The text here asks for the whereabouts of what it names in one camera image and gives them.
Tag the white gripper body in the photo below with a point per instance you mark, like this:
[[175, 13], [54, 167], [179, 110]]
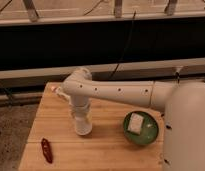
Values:
[[80, 106]]

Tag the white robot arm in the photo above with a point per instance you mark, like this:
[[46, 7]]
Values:
[[183, 106]]

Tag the white tube with orange cap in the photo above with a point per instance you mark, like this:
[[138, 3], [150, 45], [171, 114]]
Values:
[[59, 91]]

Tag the red chili pepper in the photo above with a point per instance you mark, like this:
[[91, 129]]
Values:
[[46, 149]]

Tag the white sponge block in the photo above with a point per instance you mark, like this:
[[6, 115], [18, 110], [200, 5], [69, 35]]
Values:
[[135, 123]]

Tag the green bowl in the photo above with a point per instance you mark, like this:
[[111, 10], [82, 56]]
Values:
[[149, 132]]

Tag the white metal rail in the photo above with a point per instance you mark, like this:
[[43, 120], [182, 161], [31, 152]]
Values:
[[145, 69]]

